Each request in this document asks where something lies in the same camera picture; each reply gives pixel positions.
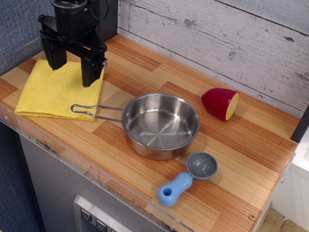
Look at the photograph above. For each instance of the silver dispenser button panel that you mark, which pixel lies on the silver dispenser button panel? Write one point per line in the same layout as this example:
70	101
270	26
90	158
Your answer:
90	218

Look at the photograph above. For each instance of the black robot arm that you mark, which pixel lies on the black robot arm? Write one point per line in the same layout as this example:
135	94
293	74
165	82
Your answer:
73	29

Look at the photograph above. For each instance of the clear acrylic table guard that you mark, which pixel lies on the clear acrylic table guard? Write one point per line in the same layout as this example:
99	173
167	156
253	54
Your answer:
252	148

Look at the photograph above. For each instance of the grey toy fridge cabinet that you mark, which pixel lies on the grey toy fridge cabinet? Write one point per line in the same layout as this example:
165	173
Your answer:
56	184

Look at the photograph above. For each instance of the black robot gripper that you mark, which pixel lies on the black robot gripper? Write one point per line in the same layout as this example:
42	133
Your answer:
74	28

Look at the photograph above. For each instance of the stainless steel pot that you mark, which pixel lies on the stainless steel pot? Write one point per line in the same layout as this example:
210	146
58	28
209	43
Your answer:
157	126

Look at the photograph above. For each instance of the blue grey toy scoop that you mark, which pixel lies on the blue grey toy scoop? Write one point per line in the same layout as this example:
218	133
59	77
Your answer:
199	166

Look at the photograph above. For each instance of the yellow cloth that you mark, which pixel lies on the yellow cloth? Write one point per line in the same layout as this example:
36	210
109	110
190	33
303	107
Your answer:
51	93

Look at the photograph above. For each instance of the dark grey left post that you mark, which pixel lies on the dark grey left post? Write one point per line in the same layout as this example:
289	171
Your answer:
110	3

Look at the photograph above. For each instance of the red yellow toy fruit half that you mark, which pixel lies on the red yellow toy fruit half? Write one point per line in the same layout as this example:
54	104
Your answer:
221	102

